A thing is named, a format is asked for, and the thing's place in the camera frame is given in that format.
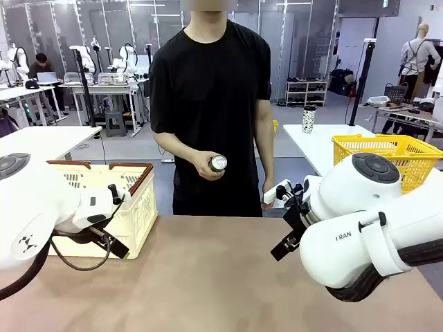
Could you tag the person's left forearm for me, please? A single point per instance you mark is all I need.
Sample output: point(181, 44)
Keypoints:
point(266, 155)

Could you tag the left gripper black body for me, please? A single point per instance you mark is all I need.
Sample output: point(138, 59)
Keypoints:
point(83, 237)

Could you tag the dark jacket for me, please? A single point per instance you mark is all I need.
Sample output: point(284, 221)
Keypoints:
point(7, 124)

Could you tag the green drink can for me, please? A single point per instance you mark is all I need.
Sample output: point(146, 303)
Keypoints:
point(218, 163)

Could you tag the small yellow bin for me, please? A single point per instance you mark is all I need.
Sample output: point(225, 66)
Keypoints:
point(275, 126)

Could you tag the person's left hand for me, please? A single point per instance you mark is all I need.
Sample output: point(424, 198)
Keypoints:
point(271, 183)

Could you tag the person's right hand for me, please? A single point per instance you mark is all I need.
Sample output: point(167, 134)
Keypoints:
point(200, 164)

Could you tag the grey step stool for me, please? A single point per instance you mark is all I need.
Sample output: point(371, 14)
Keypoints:
point(116, 122)

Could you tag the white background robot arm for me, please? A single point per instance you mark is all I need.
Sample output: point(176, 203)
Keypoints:
point(86, 57)
point(19, 58)
point(126, 58)

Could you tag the black pole with white top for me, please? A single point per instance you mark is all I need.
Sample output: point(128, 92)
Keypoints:
point(360, 83)

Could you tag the yellow plastic shopping basket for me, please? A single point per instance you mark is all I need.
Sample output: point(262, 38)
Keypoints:
point(415, 162)

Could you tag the seated person in background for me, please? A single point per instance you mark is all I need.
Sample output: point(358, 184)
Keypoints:
point(43, 67)

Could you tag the white shoe rack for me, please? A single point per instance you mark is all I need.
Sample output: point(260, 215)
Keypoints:
point(306, 93)

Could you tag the pile of black bags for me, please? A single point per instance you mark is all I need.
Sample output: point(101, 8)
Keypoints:
point(341, 81)

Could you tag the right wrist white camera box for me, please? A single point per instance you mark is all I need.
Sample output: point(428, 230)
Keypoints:
point(273, 193)

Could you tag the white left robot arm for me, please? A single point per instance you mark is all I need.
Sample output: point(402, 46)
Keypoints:
point(31, 207)

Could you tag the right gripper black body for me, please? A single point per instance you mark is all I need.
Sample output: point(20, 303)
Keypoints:
point(296, 221)

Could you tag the white plastic tray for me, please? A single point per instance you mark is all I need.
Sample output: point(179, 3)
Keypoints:
point(378, 101)

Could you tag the white black-spotted tumbler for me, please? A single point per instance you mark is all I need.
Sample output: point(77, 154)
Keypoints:
point(308, 119)

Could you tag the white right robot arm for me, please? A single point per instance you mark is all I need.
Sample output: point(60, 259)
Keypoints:
point(346, 249)

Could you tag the mannequin with grey apron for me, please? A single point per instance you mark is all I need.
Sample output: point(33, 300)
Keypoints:
point(417, 55)

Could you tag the black tripod stand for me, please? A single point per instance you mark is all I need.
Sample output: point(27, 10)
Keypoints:
point(84, 90)

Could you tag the person's right forearm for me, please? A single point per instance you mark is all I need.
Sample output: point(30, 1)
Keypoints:
point(173, 147)

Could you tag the person in black t-shirt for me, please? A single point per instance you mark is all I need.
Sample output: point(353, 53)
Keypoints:
point(211, 86)

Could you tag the black cap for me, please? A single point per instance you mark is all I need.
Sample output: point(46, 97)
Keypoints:
point(31, 84)

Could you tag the white lab workbench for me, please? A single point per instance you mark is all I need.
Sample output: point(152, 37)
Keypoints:
point(20, 91)
point(100, 89)

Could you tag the cluttered grey background table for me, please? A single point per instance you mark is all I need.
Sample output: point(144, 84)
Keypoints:
point(405, 112)

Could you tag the grey laptop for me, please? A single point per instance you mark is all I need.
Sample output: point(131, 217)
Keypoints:
point(46, 76)

